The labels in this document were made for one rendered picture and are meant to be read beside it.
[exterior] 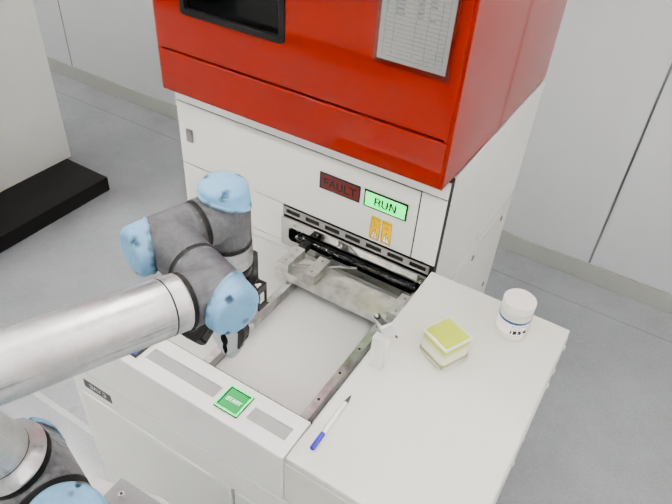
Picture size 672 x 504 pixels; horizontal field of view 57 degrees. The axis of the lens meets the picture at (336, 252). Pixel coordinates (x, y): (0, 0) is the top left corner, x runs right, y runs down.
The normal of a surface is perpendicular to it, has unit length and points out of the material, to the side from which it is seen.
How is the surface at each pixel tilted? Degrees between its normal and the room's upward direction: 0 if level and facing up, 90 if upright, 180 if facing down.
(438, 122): 90
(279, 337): 0
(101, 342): 67
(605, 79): 90
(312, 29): 90
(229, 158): 90
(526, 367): 0
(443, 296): 0
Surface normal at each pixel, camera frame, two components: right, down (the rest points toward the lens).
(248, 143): -0.53, 0.52
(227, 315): 0.65, 0.54
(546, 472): 0.06, -0.77
